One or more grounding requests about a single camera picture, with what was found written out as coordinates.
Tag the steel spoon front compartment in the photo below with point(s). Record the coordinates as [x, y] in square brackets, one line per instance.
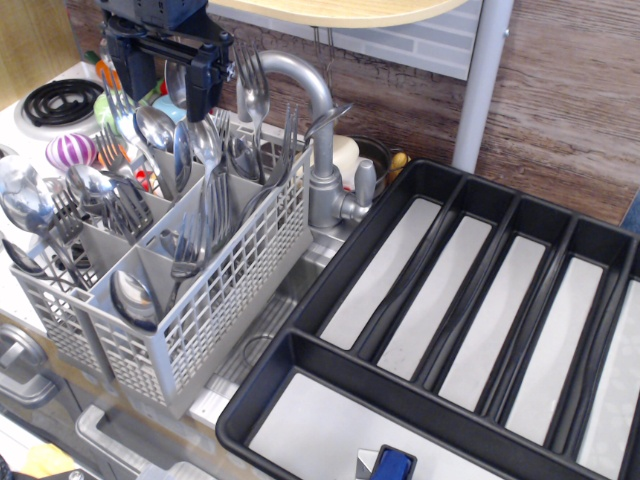
[133, 301]

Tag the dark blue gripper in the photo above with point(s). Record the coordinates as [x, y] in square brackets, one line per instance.
[138, 33]

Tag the wooden shelf board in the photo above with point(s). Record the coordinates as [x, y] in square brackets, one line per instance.
[345, 13]

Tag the steel spoon back left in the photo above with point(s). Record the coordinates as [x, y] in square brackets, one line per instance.
[155, 127]

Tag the tall steel fork back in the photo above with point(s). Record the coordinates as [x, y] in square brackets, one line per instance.
[256, 95]

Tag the blue object bottom edge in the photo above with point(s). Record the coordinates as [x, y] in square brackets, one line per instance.
[386, 463]

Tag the steel fork right back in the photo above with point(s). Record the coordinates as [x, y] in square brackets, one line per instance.
[283, 165]

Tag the steel fork back left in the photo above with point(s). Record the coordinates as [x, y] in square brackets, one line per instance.
[123, 113]

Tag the grey plastic cutlery basket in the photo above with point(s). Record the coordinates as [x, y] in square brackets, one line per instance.
[202, 318]

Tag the steel fork front centre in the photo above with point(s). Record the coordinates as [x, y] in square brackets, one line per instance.
[187, 262]

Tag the small metal pot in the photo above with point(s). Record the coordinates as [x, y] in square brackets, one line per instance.
[388, 163]

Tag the black coil stove burner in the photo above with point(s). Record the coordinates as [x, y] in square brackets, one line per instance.
[61, 102]

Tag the black cutlery tray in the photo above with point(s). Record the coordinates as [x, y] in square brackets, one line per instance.
[467, 329]

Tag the purple striped toy egg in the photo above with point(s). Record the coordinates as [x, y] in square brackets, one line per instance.
[69, 150]

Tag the large steel spoon far left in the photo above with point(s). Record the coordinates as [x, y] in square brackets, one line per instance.
[28, 204]

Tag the silver sink faucet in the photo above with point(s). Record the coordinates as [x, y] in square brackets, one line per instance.
[329, 202]

